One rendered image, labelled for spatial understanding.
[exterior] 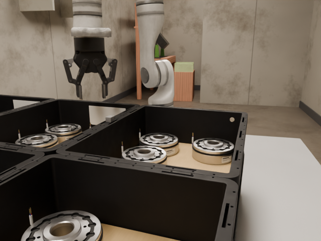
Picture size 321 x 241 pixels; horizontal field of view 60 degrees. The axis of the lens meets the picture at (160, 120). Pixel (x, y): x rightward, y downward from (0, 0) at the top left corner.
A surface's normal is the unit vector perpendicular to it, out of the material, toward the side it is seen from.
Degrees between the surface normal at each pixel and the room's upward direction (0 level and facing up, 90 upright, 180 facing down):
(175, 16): 90
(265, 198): 0
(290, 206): 0
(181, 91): 90
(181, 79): 90
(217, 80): 90
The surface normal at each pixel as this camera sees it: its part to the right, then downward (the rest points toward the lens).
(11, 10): 0.97, 0.06
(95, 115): -0.32, 0.25
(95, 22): 0.61, 0.11
